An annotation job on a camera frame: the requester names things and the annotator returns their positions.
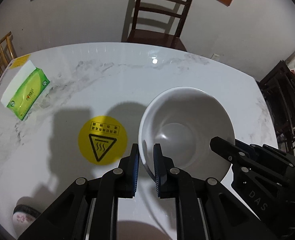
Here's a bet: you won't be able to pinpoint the dark wooden chair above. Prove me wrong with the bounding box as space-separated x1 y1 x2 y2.
122 0 192 51

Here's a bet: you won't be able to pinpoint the dark chairs at right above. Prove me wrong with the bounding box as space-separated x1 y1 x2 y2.
258 61 295 155

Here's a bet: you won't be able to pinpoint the yellow round warning sticker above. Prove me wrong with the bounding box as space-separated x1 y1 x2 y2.
78 115 128 166

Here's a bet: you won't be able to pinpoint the large pink bowl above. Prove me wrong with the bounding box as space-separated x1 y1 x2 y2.
117 220 171 240

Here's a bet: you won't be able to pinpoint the white ribbed bowl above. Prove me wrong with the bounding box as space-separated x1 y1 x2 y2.
138 87 235 181

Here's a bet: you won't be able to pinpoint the yellow rectangular label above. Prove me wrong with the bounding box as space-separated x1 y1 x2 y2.
9 54 30 69

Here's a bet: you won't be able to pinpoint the green tissue box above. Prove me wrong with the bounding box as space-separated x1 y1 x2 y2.
1 60 50 120

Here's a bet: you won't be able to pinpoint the white plate pink roses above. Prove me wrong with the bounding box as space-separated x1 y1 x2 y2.
13 204 41 237

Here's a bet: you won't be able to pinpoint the bamboo chair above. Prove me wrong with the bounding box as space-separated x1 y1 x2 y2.
0 31 15 75

